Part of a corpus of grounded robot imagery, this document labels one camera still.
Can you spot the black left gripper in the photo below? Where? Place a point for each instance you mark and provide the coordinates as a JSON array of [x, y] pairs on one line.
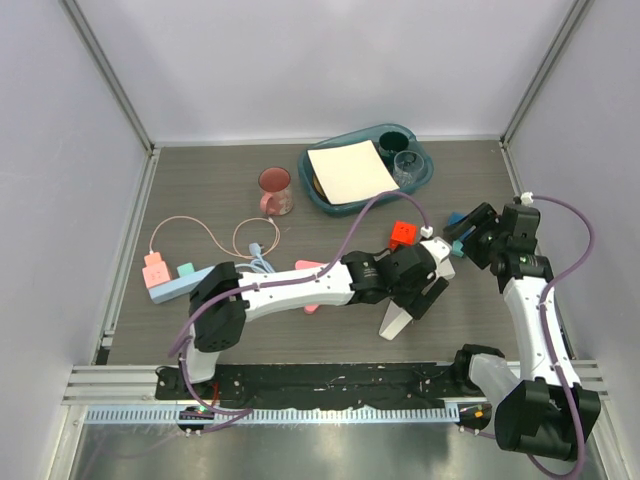
[[417, 304]]

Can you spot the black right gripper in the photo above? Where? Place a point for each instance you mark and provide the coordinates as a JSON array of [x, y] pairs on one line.
[[483, 217]]

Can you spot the teal plug adapter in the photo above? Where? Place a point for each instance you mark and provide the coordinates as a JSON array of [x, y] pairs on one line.
[[457, 248]]

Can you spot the blue cube socket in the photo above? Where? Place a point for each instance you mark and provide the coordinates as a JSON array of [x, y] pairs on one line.
[[456, 220]]

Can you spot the red cube socket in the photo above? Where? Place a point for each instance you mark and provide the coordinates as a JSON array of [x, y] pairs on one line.
[[402, 234]]

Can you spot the pink triangular power strip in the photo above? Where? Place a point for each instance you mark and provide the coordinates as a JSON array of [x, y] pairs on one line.
[[302, 265]]

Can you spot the white triangular power strip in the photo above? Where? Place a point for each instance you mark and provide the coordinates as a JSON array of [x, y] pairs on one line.
[[394, 321]]

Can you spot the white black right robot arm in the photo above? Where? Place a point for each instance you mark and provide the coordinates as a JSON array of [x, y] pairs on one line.
[[543, 410]]

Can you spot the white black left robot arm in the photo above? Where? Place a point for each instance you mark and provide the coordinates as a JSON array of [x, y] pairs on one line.
[[225, 300]]

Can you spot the mint green plug adapter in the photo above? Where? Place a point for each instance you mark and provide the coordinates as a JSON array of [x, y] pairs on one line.
[[185, 270]]

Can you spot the pink charger plug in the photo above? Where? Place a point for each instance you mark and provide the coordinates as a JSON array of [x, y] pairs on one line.
[[155, 271]]

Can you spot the clear glass cup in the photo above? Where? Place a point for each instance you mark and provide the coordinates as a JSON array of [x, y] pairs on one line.
[[407, 166]]

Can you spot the teal plastic tray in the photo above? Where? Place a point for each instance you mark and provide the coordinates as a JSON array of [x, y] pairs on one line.
[[373, 133]]

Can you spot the dark green cup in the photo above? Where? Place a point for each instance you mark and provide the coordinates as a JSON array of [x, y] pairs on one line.
[[392, 142]]

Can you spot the white paper sheet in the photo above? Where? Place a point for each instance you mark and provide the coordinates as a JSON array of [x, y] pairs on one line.
[[351, 173]]

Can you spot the light blue power strip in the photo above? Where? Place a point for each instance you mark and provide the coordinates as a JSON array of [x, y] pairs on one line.
[[178, 287]]

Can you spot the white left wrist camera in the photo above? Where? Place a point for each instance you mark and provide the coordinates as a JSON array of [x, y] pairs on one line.
[[440, 250]]

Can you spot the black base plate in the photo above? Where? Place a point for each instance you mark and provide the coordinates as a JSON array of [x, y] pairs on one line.
[[384, 386]]

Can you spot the perforated cable duct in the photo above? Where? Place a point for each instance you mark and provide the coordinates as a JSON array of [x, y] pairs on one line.
[[192, 415]]

